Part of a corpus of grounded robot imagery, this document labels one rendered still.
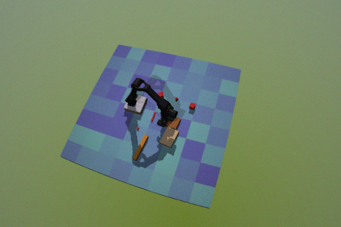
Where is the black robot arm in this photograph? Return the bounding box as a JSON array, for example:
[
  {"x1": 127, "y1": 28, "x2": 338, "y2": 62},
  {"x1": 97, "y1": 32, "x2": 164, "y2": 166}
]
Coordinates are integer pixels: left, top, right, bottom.
[{"x1": 125, "y1": 78, "x2": 178, "y2": 122}]

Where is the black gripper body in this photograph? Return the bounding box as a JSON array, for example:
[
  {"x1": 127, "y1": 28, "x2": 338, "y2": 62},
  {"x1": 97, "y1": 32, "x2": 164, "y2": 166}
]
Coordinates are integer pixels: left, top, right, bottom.
[{"x1": 157, "y1": 113, "x2": 167, "y2": 127}]

